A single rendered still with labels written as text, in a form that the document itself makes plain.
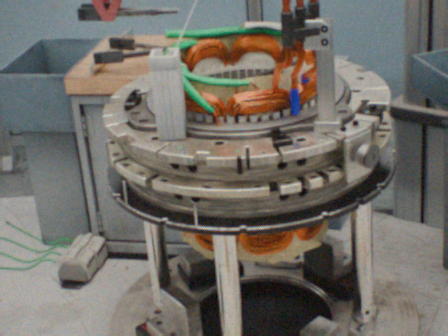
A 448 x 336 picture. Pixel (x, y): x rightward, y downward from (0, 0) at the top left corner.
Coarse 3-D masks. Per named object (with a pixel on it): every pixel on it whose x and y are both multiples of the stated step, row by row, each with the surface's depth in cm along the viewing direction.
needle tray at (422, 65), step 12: (420, 60) 115; (432, 60) 118; (444, 60) 119; (420, 72) 116; (432, 72) 113; (444, 72) 119; (420, 84) 116; (432, 84) 113; (444, 84) 110; (432, 96) 114; (444, 96) 111; (444, 108) 111; (444, 204) 119; (444, 216) 120; (444, 228) 121; (444, 240) 121; (444, 252) 122; (444, 264) 123
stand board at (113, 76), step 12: (108, 36) 136; (144, 36) 135; (156, 36) 134; (96, 48) 131; (84, 60) 126; (132, 60) 125; (144, 60) 124; (72, 72) 122; (84, 72) 122; (108, 72) 121; (120, 72) 120; (132, 72) 120; (144, 72) 120; (72, 84) 120; (84, 84) 120; (96, 84) 119; (108, 84) 119; (120, 84) 119
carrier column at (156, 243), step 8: (144, 224) 110; (152, 224) 109; (152, 232) 110; (160, 232) 110; (152, 240) 110; (160, 240) 110; (152, 248) 111; (160, 248) 111; (152, 256) 111; (160, 256) 111; (152, 264) 112; (160, 264) 112; (168, 264) 113; (152, 272) 112; (160, 272) 112; (168, 272) 113; (152, 280) 113; (160, 280) 113; (168, 280) 113; (152, 288) 114; (160, 288) 113; (160, 296) 114; (160, 304) 114
